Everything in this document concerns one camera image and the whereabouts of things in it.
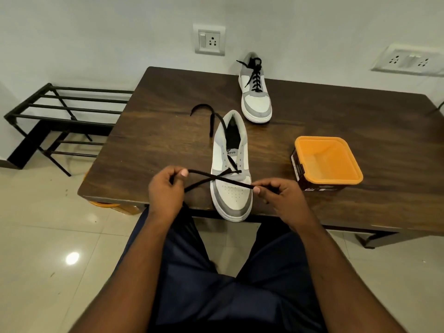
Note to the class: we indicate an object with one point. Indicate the person's left hand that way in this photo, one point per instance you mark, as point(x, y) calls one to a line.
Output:
point(165, 199)

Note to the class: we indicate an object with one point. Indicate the person's right hand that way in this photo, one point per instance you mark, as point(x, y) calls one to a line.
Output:
point(286, 204)

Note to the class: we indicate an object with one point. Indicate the person's right thumb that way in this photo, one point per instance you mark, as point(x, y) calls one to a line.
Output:
point(261, 193)

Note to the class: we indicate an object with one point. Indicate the person's left thumb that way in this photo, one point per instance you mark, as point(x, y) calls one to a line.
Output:
point(178, 187)

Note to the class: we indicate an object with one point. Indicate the black shoelace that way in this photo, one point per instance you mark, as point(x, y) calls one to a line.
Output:
point(256, 78)
point(222, 179)

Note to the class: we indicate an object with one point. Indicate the person's right forearm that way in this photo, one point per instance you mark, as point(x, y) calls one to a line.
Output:
point(340, 280)

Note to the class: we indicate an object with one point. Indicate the person's left forearm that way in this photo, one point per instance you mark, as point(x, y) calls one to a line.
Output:
point(131, 273)

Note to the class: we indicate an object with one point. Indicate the white grey unlaced sneaker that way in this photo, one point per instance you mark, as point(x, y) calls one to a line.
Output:
point(231, 197)

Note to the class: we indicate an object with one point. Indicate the orange brown plastic tub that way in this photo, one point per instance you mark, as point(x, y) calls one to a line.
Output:
point(326, 161)

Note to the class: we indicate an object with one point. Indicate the orange round lid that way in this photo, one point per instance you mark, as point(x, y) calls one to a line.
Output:
point(103, 204)

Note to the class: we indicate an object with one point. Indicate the white grey laced sneaker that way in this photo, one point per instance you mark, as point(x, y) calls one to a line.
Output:
point(257, 104)

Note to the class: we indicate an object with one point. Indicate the dark blue trousers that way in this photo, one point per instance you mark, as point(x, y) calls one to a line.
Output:
point(225, 301)

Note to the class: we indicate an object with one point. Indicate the black tied shoelace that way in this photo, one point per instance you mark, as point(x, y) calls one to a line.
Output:
point(256, 78)

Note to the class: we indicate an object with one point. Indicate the black metal shoe rack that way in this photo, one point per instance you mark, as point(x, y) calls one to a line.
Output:
point(52, 116)

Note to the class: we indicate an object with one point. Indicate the white single wall socket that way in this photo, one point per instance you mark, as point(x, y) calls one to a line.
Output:
point(209, 40)

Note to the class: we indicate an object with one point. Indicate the white wide wall socket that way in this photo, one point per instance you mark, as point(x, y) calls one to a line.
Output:
point(409, 60)

